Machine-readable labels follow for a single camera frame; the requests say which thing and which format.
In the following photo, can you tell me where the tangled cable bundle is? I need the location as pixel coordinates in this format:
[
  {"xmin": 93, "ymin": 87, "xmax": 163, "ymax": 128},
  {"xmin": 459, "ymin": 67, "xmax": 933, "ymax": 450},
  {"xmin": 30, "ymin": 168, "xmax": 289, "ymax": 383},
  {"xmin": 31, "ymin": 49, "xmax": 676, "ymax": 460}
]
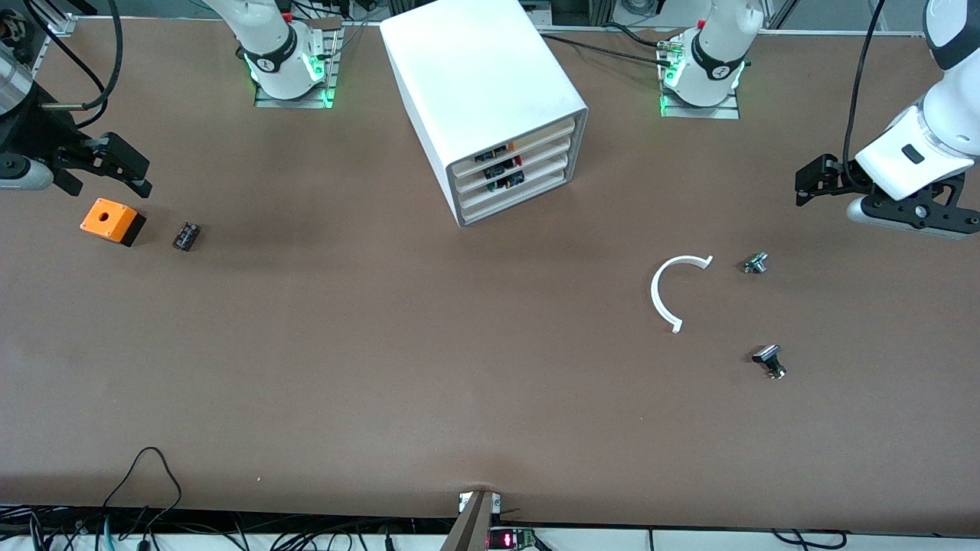
[{"xmin": 0, "ymin": 505, "xmax": 430, "ymax": 551}]

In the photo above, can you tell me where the thin black looped cable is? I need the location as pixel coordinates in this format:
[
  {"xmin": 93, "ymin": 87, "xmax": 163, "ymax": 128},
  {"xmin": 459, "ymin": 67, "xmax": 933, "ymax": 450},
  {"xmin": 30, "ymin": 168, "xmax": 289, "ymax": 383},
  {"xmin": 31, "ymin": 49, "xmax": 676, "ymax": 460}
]
[{"xmin": 102, "ymin": 447, "xmax": 183, "ymax": 529}]

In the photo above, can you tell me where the white curved plastic piece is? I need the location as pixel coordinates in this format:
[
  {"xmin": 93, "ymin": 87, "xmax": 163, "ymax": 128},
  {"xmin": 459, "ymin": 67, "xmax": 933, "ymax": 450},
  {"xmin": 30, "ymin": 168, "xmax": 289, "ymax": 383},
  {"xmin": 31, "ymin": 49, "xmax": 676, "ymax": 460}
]
[{"xmin": 651, "ymin": 255, "xmax": 714, "ymax": 334}]

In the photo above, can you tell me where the black power cable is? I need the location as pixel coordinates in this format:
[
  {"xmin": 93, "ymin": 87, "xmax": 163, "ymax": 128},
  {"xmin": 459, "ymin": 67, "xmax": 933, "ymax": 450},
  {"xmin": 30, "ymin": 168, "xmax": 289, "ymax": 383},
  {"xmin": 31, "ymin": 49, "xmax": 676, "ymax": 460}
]
[
  {"xmin": 536, "ymin": 32, "xmax": 675, "ymax": 66},
  {"xmin": 601, "ymin": 21, "xmax": 671, "ymax": 48}
]

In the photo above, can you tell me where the wooden post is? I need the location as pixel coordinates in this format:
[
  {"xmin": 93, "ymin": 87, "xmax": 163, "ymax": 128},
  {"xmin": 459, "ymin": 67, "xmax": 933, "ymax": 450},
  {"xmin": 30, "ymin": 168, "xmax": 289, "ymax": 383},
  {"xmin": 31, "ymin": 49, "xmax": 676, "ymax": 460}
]
[{"xmin": 440, "ymin": 490, "xmax": 495, "ymax": 551}]

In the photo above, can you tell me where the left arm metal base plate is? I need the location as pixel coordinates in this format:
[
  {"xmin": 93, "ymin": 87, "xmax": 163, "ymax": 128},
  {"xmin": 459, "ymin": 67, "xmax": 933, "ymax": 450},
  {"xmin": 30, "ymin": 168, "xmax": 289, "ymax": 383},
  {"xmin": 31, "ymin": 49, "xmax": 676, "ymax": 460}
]
[{"xmin": 660, "ymin": 31, "xmax": 741, "ymax": 120}]

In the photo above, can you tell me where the small metal bolt lower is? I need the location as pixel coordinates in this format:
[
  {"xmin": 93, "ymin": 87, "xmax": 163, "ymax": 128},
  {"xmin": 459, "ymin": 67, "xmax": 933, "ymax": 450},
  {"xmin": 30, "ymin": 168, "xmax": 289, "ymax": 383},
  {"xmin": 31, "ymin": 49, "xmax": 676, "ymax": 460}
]
[{"xmin": 751, "ymin": 344, "xmax": 788, "ymax": 381}]

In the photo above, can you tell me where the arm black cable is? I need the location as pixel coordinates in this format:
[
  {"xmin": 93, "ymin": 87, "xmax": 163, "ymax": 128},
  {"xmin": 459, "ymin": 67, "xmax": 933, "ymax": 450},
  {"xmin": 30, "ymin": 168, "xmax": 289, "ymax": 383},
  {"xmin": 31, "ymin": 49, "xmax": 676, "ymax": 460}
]
[
  {"xmin": 23, "ymin": 0, "xmax": 125, "ymax": 129},
  {"xmin": 842, "ymin": 0, "xmax": 889, "ymax": 173}
]

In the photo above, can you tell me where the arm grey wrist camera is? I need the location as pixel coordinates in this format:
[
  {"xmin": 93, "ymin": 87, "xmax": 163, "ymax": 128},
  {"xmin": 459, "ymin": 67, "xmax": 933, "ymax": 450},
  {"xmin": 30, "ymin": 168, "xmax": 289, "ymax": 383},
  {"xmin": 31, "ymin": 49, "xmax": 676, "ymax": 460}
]
[
  {"xmin": 846, "ymin": 174, "xmax": 980, "ymax": 240},
  {"xmin": 0, "ymin": 155, "xmax": 54, "ymax": 192}
]

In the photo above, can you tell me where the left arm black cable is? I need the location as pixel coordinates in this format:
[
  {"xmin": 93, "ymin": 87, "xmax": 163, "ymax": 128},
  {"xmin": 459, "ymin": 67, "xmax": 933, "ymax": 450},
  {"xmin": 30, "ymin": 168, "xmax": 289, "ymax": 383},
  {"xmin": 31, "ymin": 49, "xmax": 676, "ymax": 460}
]
[{"xmin": 842, "ymin": 0, "xmax": 889, "ymax": 173}]

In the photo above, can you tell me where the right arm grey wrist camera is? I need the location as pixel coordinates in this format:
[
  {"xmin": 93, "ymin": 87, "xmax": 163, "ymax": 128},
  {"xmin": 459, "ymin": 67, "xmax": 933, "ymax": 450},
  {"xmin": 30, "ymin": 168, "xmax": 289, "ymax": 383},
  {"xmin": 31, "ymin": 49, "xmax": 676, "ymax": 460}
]
[{"xmin": 0, "ymin": 155, "xmax": 54, "ymax": 192}]

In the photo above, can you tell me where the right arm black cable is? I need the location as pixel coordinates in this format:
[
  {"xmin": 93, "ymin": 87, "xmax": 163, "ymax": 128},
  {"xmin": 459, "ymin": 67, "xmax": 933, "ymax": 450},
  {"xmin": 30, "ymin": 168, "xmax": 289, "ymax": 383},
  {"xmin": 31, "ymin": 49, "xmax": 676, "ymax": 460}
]
[{"xmin": 23, "ymin": 0, "xmax": 125, "ymax": 129}]

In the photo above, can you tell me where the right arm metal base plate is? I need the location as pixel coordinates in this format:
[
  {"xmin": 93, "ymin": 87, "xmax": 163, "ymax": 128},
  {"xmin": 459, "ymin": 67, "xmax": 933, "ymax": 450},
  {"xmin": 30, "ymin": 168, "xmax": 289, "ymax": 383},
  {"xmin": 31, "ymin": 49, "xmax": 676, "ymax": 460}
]
[{"xmin": 254, "ymin": 19, "xmax": 339, "ymax": 109}]

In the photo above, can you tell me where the red digit display module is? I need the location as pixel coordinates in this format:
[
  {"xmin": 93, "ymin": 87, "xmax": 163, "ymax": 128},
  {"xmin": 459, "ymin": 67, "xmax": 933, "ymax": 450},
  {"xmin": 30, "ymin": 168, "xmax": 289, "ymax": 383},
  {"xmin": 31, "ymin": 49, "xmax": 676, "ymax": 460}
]
[{"xmin": 488, "ymin": 527, "xmax": 538, "ymax": 550}]

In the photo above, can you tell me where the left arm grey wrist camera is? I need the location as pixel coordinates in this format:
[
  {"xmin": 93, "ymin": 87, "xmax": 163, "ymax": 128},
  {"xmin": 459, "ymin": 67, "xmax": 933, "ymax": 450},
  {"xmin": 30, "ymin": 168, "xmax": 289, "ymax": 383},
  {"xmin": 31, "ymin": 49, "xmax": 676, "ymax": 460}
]
[{"xmin": 846, "ymin": 174, "xmax": 980, "ymax": 240}]

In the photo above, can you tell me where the orange button box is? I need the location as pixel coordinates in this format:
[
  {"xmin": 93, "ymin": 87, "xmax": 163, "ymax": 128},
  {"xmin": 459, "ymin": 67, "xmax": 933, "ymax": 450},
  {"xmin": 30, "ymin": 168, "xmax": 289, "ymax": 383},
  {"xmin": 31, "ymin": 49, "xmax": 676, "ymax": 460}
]
[{"xmin": 80, "ymin": 197, "xmax": 147, "ymax": 247}]

